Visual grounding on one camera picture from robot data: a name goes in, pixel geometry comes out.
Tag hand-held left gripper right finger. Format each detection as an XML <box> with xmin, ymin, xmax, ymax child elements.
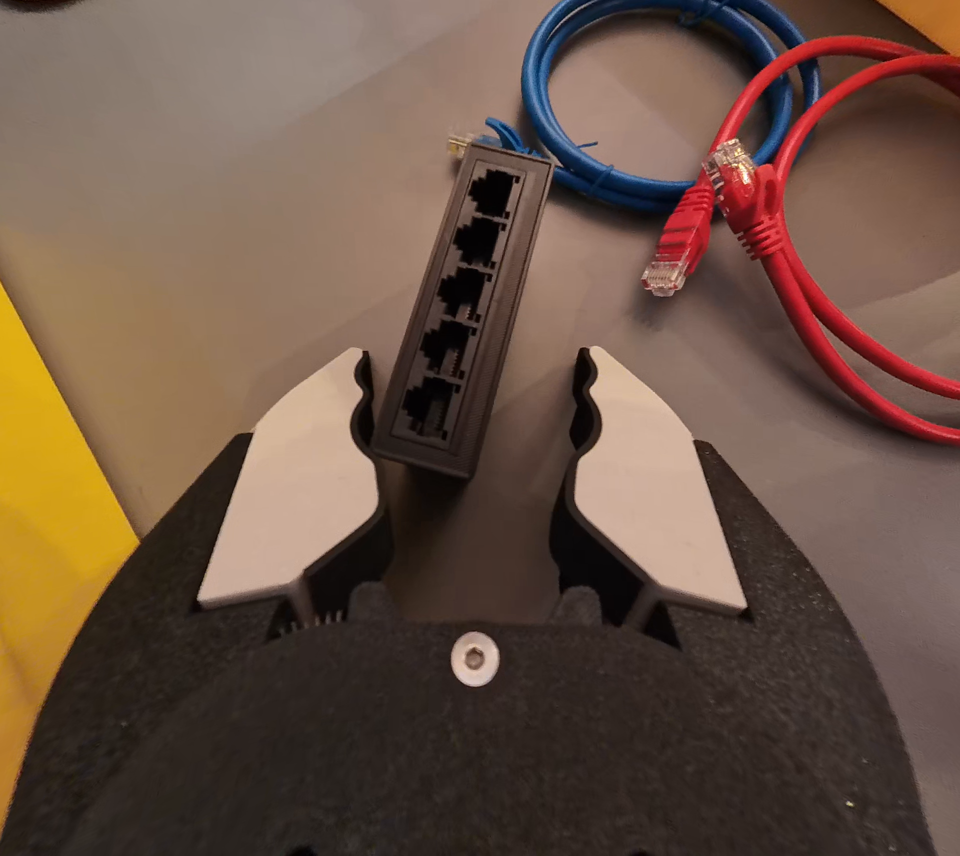
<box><xmin>549</xmin><ymin>344</ymin><xmax>751</xmax><ymax>614</ymax></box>

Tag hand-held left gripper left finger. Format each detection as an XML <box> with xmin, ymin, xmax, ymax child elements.
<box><xmin>195</xmin><ymin>347</ymin><xmax>394</xmax><ymax>610</ymax></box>

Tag black ethernet port box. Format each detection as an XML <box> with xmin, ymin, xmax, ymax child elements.
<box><xmin>368</xmin><ymin>144</ymin><xmax>558</xmax><ymax>481</ymax></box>

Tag red ethernet cable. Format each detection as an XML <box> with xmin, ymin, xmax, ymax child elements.
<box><xmin>641</xmin><ymin>35</ymin><xmax>960</xmax><ymax>446</ymax></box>

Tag blue ethernet cable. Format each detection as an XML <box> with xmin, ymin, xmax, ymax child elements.
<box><xmin>447</xmin><ymin>0</ymin><xmax>825</xmax><ymax>217</ymax></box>

